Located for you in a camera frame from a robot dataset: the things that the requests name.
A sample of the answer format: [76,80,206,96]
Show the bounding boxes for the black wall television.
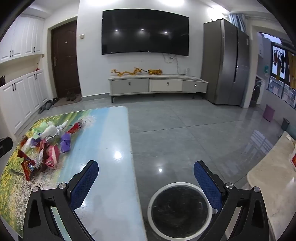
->
[101,9,189,57]

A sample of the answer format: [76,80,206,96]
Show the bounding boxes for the red yellow snack packet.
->
[45,146,60,169]

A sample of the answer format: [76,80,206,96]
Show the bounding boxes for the red white box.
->
[289,148,296,172]

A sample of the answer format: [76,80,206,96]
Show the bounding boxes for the purple tissue pack wrapper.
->
[60,133,71,153]

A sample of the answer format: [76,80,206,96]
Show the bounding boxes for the white upper wall cabinet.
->
[0,14,44,64]

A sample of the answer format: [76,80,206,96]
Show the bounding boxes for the black trash bin white rim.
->
[147,182,213,240]

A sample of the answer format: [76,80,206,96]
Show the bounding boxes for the hanging clothes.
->
[272,46,296,88]

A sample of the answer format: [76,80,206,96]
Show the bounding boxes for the white printed plastic bag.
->
[40,120,70,141]

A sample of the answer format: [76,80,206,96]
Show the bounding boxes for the white television cable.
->
[163,53,188,75]

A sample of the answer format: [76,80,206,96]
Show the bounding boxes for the dark brown entrance door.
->
[51,20,82,99]

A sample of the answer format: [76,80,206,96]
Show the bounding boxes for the white grey television console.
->
[108,74,208,103]

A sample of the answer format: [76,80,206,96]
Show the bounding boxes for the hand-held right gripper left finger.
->
[23,159,100,241]

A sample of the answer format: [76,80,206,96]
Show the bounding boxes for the long golden dragon ornament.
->
[111,67,146,77]

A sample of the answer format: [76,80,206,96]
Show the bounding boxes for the grey double door refrigerator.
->
[201,19,250,108]

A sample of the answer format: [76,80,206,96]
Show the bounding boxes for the white lower shoe cabinet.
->
[0,70,50,135]

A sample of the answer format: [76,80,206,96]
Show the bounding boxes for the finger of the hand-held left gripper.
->
[0,137,13,158]

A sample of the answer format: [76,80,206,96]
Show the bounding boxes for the pile of crumpled snack wrappers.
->
[17,119,82,181]

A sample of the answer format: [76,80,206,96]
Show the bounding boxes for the brown doormat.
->
[52,94,82,107]

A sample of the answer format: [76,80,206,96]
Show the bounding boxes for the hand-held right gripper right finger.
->
[194,160,270,241]

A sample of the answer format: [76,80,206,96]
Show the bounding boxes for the front load washing machine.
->
[249,77,263,107]

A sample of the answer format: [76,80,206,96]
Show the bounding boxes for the blue white curtain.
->
[229,13,245,32]

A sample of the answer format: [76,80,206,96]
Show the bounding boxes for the purple plastic stool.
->
[263,104,275,122]

